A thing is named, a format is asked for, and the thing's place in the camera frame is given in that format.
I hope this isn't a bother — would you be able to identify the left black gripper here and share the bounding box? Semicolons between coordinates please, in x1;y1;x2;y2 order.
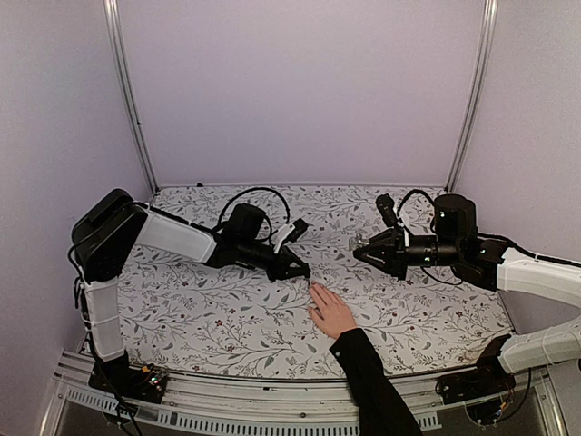
239;238;311;282

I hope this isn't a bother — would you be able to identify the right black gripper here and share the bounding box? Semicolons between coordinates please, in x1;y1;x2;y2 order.
354;226;462;281

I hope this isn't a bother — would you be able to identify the black sleeved forearm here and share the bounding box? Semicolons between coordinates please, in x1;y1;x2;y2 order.
330;328;422;436

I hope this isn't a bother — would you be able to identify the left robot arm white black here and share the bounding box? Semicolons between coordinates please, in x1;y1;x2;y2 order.
67;189;310;394

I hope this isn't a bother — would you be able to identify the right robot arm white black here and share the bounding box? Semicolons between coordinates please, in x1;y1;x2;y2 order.
352;193;580;396

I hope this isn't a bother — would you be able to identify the person's bare hand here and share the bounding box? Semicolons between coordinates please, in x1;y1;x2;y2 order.
308;282;358;340

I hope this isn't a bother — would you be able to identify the floral patterned table mat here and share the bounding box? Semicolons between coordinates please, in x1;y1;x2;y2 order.
118;186;511;379

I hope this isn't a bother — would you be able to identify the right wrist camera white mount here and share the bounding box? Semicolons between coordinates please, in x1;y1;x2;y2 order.
376;193;409;246

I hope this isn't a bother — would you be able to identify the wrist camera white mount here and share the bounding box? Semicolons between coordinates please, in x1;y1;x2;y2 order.
271;219;309;253
376;193;409;246

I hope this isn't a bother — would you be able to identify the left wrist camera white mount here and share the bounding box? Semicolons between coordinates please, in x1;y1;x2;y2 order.
271;219;309;253

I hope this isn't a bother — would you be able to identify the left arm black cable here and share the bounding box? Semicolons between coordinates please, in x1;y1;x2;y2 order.
217;187;291;242

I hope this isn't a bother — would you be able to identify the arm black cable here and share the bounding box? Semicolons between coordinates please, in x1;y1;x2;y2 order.
395;188;438;219
217;187;291;242

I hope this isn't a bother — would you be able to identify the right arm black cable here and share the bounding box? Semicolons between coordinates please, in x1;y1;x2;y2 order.
395;188;438;219

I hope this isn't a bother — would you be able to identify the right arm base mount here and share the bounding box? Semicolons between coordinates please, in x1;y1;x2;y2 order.
435;334;516;404

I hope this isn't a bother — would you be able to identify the front aluminium slotted rail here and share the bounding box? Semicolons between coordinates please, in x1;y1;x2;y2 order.
36;352;569;435

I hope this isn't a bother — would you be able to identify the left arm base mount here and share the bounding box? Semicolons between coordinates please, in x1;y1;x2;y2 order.
89;353;168;404

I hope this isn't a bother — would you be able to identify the right aluminium frame post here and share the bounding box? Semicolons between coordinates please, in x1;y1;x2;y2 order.
445;0;498;192

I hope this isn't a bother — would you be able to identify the aluminium frame post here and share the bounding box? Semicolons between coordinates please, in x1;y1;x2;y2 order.
103;0;160;193
445;0;498;192

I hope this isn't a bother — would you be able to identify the left aluminium frame post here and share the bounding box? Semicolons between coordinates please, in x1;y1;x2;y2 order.
103;0;160;193

